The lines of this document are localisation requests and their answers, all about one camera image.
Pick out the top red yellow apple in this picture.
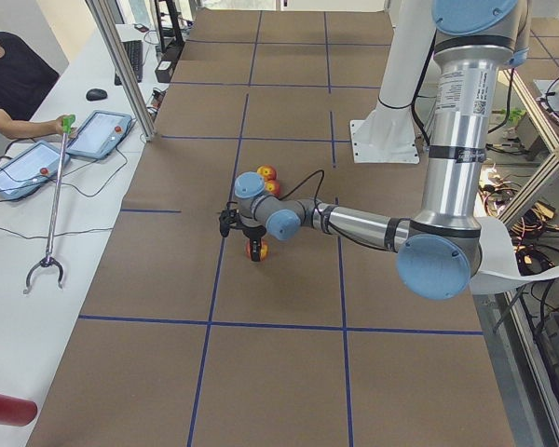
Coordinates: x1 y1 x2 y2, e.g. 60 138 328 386
256 165 277 182

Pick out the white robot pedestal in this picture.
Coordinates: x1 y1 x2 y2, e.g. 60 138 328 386
350 0 436 164

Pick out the person in black shirt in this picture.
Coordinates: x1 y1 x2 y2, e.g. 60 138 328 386
0 32 64 140

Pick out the silver reacher grabber tool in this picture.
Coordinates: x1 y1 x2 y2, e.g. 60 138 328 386
23 135 69 294

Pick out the red cylinder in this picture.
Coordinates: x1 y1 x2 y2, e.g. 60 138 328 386
0 394 38 427

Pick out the black box with label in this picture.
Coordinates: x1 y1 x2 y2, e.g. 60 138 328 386
155 61 175 84

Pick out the near blue teach pendant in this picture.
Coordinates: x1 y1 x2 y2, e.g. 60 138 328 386
0 141 61 202

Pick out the brown paper table cover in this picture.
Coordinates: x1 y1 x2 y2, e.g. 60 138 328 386
29 10 516 446

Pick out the white plastic chair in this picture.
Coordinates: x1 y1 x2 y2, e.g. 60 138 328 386
470 216 559 295

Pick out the aluminium frame column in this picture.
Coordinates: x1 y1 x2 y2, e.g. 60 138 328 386
87 0 156 142

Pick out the black keyboard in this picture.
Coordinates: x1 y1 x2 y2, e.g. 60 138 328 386
122 40 143 83

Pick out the blue teach pendant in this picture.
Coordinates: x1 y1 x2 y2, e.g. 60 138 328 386
0 141 61 202
66 110 133 160

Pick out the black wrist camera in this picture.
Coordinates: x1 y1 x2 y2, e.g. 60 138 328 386
218 209 239 238

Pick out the far blue teach pendant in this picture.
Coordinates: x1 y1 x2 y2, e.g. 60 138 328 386
66 110 133 160

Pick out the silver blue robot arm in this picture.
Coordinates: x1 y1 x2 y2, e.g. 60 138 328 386
219 1 531 300

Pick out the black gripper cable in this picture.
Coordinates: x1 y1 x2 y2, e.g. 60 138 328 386
279 169 326 202

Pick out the person's hand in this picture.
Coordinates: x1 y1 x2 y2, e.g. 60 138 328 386
53 115 77 139

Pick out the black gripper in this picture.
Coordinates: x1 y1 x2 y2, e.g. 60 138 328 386
239 220 266 262

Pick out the right red yellow apple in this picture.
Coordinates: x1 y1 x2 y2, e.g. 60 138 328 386
265 179 281 198

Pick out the black computer mouse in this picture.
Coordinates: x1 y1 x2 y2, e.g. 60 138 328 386
86 88 108 102

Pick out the lone red yellow apple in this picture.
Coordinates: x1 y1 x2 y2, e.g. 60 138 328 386
246 239 269 262

